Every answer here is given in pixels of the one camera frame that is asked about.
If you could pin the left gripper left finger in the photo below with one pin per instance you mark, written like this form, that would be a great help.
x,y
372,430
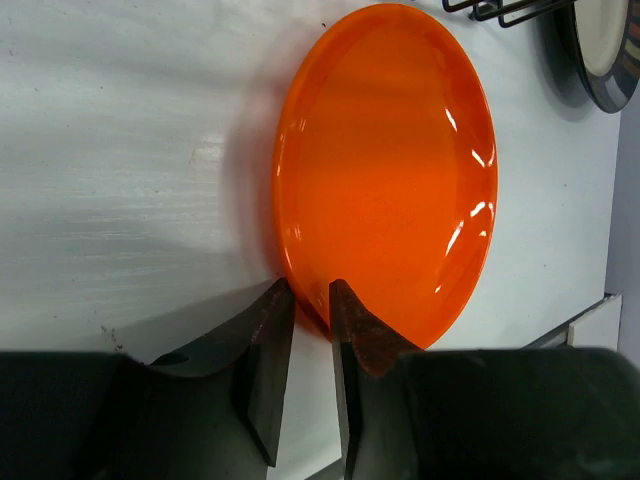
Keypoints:
x,y
211,409

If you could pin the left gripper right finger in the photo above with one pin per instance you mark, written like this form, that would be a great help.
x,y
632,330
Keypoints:
x,y
545,413

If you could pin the orange translucent plate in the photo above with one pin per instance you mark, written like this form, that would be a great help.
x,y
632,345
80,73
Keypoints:
x,y
385,171

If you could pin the black rimmed cream plate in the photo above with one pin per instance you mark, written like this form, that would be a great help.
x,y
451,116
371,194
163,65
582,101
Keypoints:
x,y
601,38

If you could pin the black wire dish rack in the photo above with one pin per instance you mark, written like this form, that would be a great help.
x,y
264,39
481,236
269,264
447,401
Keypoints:
x,y
507,13

